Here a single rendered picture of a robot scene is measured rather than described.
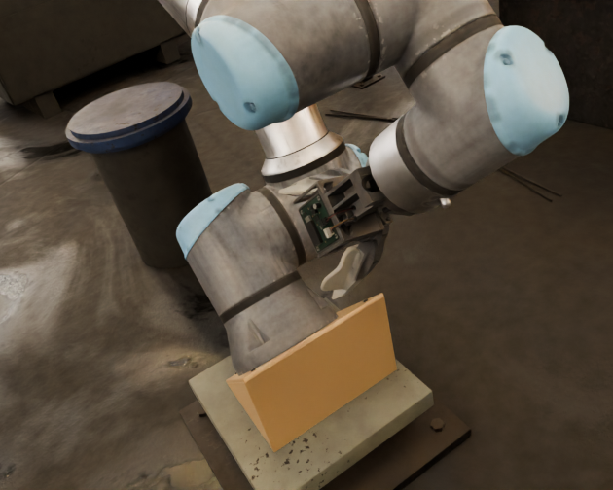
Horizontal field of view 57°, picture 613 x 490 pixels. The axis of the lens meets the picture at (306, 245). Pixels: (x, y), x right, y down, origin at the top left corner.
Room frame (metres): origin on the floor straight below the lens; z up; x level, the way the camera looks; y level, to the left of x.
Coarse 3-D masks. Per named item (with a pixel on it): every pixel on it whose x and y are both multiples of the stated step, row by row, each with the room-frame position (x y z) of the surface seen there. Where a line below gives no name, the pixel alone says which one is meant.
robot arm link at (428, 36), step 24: (384, 0) 0.44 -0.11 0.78; (408, 0) 0.45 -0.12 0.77; (432, 0) 0.45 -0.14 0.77; (456, 0) 0.44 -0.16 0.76; (480, 0) 0.45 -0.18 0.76; (384, 24) 0.44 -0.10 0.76; (408, 24) 0.44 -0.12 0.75; (432, 24) 0.44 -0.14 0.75; (456, 24) 0.43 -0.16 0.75; (480, 24) 0.43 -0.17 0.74; (384, 48) 0.44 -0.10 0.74; (408, 48) 0.45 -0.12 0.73; (432, 48) 0.43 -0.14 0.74; (408, 72) 0.45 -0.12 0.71
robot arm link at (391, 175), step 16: (384, 144) 0.46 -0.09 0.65; (384, 160) 0.45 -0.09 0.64; (400, 160) 0.44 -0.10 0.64; (384, 176) 0.45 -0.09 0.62; (400, 176) 0.43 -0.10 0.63; (384, 192) 0.45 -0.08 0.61; (400, 192) 0.44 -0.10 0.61; (416, 192) 0.43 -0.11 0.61; (432, 192) 0.42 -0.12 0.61; (416, 208) 0.44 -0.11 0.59; (432, 208) 0.45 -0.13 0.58
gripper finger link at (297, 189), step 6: (300, 180) 0.62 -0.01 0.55; (306, 180) 0.61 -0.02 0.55; (312, 180) 0.60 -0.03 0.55; (318, 180) 0.59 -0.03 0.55; (294, 186) 0.61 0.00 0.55; (300, 186) 0.60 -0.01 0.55; (306, 186) 0.60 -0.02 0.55; (282, 192) 0.58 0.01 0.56; (288, 192) 0.58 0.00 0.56; (294, 192) 0.58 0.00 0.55; (300, 192) 0.58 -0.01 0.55
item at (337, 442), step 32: (192, 384) 0.73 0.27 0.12; (224, 384) 0.71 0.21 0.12; (384, 384) 0.62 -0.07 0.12; (416, 384) 0.60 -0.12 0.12; (224, 416) 0.64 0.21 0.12; (352, 416) 0.57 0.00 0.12; (384, 416) 0.56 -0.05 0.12; (416, 416) 0.57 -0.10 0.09; (256, 448) 0.56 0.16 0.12; (288, 448) 0.55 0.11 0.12; (320, 448) 0.53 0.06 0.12; (352, 448) 0.52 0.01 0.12; (256, 480) 0.51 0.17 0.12; (288, 480) 0.49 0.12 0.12; (320, 480) 0.49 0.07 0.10
